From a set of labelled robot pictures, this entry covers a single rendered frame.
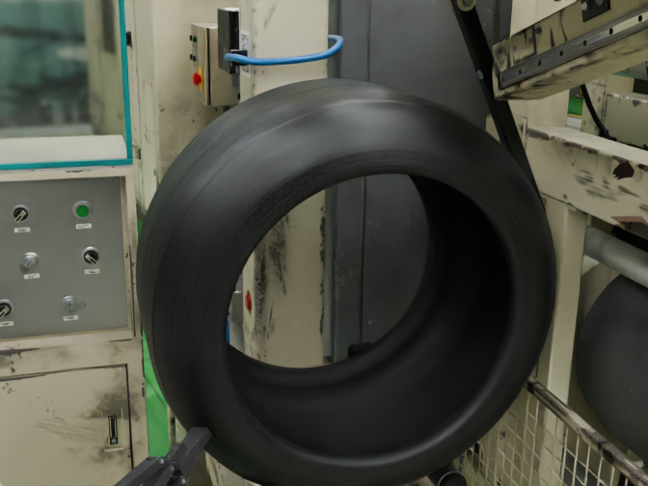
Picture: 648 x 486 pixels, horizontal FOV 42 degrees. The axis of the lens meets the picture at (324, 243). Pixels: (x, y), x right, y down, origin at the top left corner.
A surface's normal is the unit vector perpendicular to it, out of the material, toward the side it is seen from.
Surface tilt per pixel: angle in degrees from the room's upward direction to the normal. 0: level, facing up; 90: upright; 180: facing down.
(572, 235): 90
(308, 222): 90
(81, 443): 90
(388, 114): 43
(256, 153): 53
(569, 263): 90
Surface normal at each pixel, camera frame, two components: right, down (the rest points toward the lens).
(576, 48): -0.96, 0.07
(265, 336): 0.28, 0.29
